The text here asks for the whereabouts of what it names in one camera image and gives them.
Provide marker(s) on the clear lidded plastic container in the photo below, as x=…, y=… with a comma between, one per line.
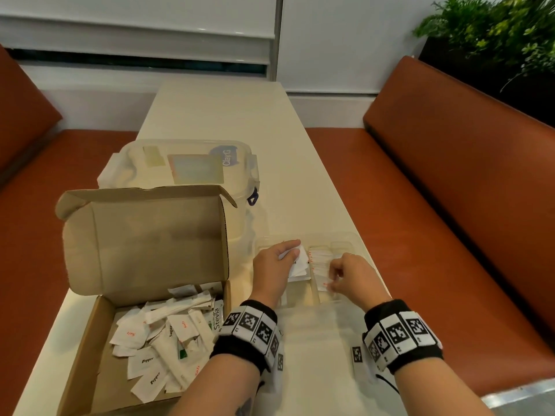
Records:
x=191, y=168

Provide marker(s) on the person's right forearm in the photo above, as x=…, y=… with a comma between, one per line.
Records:
x=433, y=389

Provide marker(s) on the pile of white sachets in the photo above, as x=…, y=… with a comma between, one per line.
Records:
x=160, y=350

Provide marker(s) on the black planter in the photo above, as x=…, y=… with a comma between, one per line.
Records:
x=468, y=73

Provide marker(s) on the clear compartment tray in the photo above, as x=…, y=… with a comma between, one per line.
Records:
x=342, y=244

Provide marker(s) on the white roller blind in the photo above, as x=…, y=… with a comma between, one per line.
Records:
x=130, y=12

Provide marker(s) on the black wristband with marker tiles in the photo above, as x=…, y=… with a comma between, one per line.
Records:
x=247, y=324
x=399, y=337

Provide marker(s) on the sorted sachets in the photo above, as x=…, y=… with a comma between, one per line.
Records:
x=321, y=272
x=301, y=272

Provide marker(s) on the person's left forearm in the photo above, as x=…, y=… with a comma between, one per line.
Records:
x=212, y=389

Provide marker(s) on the orange leather bench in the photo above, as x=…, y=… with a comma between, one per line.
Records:
x=433, y=190
x=26, y=212

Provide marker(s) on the person's left hand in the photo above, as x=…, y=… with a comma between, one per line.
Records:
x=271, y=272

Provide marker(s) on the brown cardboard box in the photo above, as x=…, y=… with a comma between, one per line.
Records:
x=143, y=242

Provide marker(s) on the grey metal bar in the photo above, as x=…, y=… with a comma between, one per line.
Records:
x=529, y=396

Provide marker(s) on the person's right hand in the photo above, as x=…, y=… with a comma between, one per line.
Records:
x=357, y=281

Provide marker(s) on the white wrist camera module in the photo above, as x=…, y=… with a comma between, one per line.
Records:
x=279, y=363
x=357, y=355

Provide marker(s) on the grey window frame post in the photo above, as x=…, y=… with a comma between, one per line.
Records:
x=277, y=38

